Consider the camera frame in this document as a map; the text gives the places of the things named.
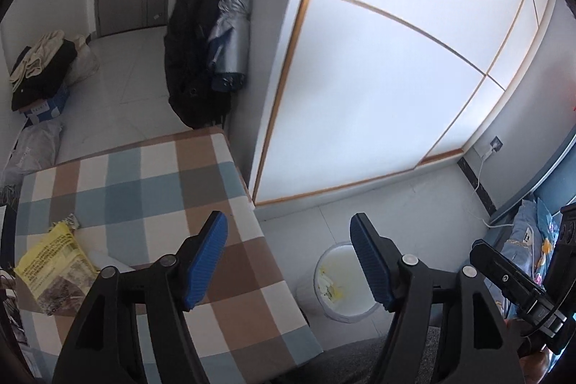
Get white plastic bag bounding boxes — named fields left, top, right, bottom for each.
left=65, top=34, right=100, bottom=85

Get person's grey trouser leg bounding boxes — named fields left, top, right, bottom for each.
left=274, top=323, right=446, bottom=384

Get beige folded cloth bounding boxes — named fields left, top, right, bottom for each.
left=9, top=31, right=66, bottom=92

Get white round trash bin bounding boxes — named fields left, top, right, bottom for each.
left=294, top=244, right=383, bottom=324

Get white charging cable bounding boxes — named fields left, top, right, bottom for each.
left=465, top=148, right=509, bottom=229

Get yellow and white paper scraps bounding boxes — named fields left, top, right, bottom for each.
left=317, top=269, right=347, bottom=304

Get white sliding door panel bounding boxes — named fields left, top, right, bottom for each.
left=249, top=0, right=559, bottom=207

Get silver folded umbrella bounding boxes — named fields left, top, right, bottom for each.
left=207, top=0, right=261, bottom=92

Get blue bed frame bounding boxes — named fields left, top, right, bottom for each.
left=486, top=127, right=576, bottom=250

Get person's right hand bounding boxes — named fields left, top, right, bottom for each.
left=517, top=353, right=554, bottom=384

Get grey plastic bag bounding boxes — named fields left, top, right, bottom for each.
left=0, top=119, right=64, bottom=187

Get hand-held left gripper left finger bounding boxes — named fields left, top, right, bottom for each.
left=51, top=211, right=230, bottom=384

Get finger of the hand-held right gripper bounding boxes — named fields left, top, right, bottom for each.
left=470, top=239, right=547, bottom=309

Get black folded clothes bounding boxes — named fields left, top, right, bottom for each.
left=11, top=40, right=77, bottom=112

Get checkered tablecloth table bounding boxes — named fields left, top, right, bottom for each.
left=0, top=127, right=325, bottom=384

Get black hanging coat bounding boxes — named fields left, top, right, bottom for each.
left=163, top=0, right=246, bottom=130

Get yellow printed plastic packet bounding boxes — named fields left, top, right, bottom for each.
left=13, top=222, right=99, bottom=316

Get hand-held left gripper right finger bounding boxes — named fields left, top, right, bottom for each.
left=350, top=212, right=525, bottom=384

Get blue cardboard box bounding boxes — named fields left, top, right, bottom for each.
left=20, top=82, right=70, bottom=121

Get black marble trim strip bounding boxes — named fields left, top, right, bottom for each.
left=456, top=157, right=496, bottom=216

